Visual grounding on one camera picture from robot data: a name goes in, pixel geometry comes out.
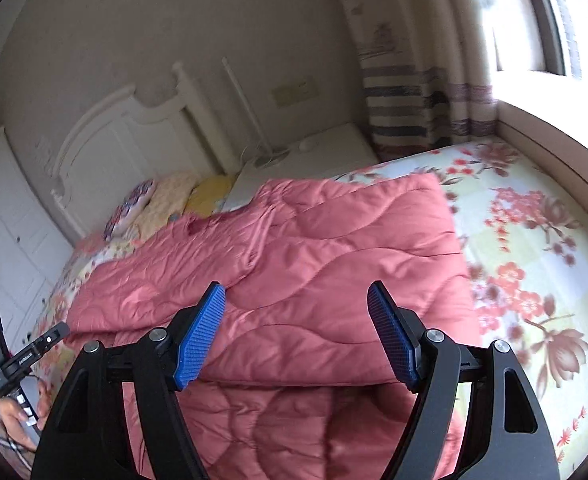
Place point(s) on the window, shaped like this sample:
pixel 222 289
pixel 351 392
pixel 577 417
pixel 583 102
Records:
pixel 523 20

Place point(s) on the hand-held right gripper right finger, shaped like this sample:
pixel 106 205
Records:
pixel 391 340

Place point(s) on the white wooden headboard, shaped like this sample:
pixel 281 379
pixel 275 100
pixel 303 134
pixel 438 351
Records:
pixel 124 145

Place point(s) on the white pole stand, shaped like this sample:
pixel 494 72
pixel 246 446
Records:
pixel 271 156

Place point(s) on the white wardrobe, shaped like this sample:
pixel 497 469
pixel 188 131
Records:
pixel 9 240

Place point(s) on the white striped pillow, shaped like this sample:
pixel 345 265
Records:
pixel 408 95

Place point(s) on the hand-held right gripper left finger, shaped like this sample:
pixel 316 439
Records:
pixel 199 335

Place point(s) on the purple red patterned pillow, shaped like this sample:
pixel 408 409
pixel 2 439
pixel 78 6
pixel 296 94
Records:
pixel 129 205

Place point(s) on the pink quilted coat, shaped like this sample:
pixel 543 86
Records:
pixel 324 285

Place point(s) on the plain yellow pillow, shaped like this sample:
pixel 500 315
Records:
pixel 206 195

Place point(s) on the beige wall socket panel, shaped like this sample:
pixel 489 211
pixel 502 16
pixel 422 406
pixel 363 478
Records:
pixel 296 91

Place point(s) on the pale yellow floral pillow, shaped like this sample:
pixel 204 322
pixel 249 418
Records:
pixel 166 200

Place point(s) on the beige window ledge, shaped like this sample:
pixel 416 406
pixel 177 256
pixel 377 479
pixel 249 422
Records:
pixel 563 160

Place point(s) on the white nightstand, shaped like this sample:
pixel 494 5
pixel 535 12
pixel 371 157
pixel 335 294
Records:
pixel 324 160

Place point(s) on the person's left hand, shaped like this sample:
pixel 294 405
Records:
pixel 19 422

